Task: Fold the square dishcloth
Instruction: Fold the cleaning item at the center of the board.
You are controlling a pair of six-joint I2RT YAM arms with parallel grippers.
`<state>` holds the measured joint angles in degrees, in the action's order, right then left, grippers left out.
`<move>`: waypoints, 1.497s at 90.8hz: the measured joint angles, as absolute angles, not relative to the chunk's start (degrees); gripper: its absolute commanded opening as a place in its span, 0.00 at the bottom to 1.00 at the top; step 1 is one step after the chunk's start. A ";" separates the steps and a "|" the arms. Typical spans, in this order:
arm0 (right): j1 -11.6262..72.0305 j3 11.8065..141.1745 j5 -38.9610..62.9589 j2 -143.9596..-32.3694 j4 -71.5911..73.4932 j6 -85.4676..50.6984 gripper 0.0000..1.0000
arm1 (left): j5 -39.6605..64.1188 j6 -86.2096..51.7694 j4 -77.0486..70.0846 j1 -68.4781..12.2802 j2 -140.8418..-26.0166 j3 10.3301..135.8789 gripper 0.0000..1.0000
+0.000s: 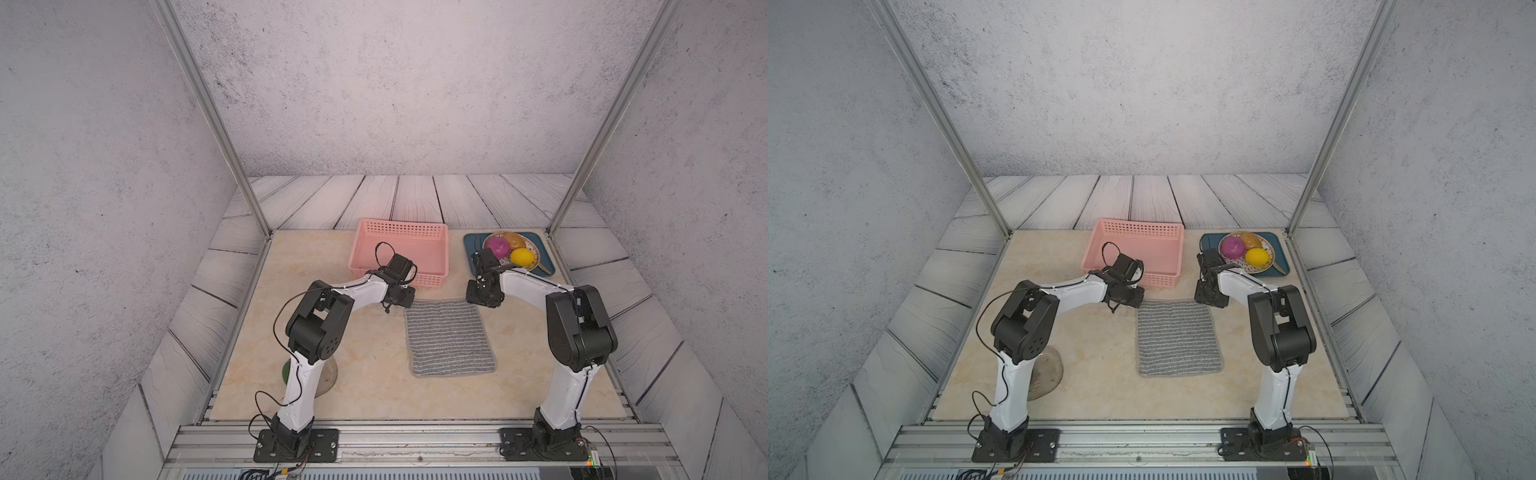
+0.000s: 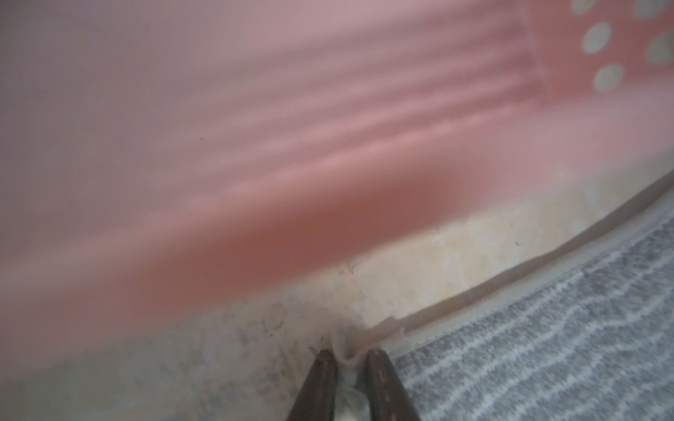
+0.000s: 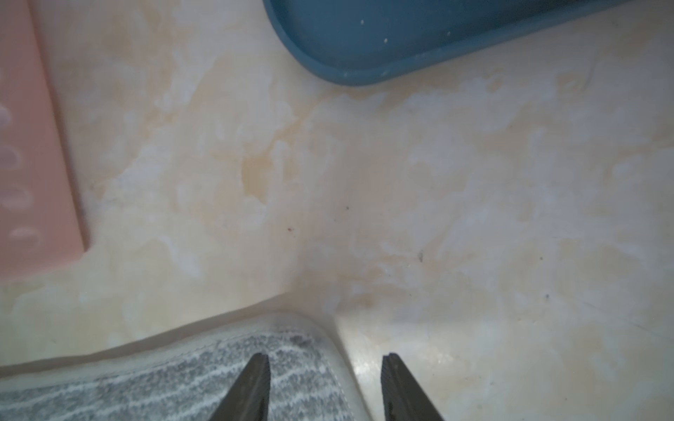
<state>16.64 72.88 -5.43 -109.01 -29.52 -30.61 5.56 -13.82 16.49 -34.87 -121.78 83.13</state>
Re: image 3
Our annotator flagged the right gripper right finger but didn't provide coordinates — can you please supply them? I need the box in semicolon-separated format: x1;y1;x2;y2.
381;353;443;421

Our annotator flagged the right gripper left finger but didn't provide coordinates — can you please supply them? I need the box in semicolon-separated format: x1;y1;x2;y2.
210;353;271;421

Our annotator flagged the grey striped dishcloth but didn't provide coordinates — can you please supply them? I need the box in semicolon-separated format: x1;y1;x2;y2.
1;313;370;420

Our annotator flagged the pink plastic basket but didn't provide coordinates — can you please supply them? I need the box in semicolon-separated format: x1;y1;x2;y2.
1;1;85;282

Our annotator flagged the teal tray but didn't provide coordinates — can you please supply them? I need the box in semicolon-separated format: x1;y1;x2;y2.
263;0;615;86

